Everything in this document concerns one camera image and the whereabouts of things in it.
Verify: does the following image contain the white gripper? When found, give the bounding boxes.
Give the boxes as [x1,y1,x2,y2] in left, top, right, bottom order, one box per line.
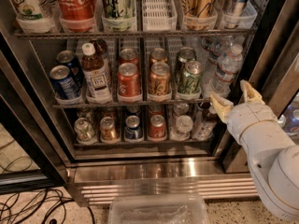
[210,80,278,143]

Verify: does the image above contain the clear water bottle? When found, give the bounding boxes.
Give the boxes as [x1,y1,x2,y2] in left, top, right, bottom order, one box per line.
[202,35,234,80]
[211,44,243,93]

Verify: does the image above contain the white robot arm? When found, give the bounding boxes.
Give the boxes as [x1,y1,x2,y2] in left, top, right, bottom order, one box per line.
[210,80,299,221]

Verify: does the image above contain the bottom shelf tea bottle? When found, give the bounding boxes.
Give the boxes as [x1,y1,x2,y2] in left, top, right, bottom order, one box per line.
[192,105,219,141]

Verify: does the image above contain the glass fridge door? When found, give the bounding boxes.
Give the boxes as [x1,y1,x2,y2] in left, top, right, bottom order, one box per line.
[213,0,299,174]

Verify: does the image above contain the bottom shelf water bottle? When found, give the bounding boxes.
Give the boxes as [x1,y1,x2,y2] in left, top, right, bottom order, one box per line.
[170,115,193,141]

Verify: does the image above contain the bottom shelf red can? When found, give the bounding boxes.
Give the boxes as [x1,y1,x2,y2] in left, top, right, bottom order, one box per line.
[149,115,166,140]

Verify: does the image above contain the bottom shelf blue can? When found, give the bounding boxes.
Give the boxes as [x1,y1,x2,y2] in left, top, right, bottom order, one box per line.
[125,116,143,140]

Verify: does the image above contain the bottom shelf orange can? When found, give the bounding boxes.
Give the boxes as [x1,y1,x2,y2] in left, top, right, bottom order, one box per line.
[100,117,119,141]

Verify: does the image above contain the stainless steel fridge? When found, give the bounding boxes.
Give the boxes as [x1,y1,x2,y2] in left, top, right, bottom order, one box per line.
[0,0,299,207]

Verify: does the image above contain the front pure leaf tea bottle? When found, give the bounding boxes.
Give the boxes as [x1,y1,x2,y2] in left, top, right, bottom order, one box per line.
[81,43,111,100]

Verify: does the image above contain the rear tea bottle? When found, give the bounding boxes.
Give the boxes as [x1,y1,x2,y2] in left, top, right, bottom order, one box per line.
[91,38,111,75]

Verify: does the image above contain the top shelf green can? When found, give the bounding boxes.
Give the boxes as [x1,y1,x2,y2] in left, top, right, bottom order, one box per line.
[104,0,135,20]

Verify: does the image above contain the top shelf coca-cola can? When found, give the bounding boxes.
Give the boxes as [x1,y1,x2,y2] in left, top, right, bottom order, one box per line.
[58,0,95,21]

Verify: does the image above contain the top shelf 7up can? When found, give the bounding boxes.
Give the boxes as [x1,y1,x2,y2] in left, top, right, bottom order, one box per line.
[11,0,52,21]

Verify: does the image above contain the front green lacroix can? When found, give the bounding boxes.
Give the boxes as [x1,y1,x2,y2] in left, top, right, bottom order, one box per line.
[178,61,204,94]

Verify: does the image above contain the green lacroix can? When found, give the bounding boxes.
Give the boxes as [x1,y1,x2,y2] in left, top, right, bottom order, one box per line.
[175,47,196,82]
[178,61,204,94]

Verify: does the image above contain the blue can behind door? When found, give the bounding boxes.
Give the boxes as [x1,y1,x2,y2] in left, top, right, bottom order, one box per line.
[283,105,299,135]

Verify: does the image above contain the rear green lacroix can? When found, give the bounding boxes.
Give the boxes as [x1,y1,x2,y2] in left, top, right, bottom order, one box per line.
[175,47,196,82]

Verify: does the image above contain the front orange lacroix can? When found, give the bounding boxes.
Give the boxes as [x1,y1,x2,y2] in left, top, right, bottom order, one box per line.
[149,63,170,96]

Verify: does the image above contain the orange lacroix can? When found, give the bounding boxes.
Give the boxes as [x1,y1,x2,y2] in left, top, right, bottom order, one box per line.
[149,63,170,96]
[149,48,168,65]

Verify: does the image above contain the rear orange lacroix can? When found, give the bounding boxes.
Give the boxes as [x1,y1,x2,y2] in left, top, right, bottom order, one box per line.
[149,48,168,65]

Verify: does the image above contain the front red coke can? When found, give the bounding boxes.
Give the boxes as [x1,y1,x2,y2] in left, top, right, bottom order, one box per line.
[118,63,141,97]

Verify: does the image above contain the red coke can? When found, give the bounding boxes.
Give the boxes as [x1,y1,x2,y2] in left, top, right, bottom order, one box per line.
[118,63,141,97]
[119,48,139,65]

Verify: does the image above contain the empty white plastic tray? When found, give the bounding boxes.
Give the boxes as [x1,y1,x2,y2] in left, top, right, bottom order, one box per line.
[142,0,178,32]

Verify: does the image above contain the rear red coke can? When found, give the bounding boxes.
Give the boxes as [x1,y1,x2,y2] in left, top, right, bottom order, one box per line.
[119,48,139,65]

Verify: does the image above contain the clear plastic bin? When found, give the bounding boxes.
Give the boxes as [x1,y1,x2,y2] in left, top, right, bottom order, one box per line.
[108,194,210,224]

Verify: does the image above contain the front blue pepsi can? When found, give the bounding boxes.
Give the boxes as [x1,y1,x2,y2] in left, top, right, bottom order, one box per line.
[50,65,79,100]

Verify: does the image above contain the blue pepsi can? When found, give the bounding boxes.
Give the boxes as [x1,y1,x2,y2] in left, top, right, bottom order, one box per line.
[56,50,84,88]
[50,65,79,100]

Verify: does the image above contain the rear blue pepsi can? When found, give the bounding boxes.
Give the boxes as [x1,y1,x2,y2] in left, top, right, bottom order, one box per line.
[56,50,84,88]

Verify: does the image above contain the black floor cables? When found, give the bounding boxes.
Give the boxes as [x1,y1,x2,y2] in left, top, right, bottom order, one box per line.
[0,138,96,224]

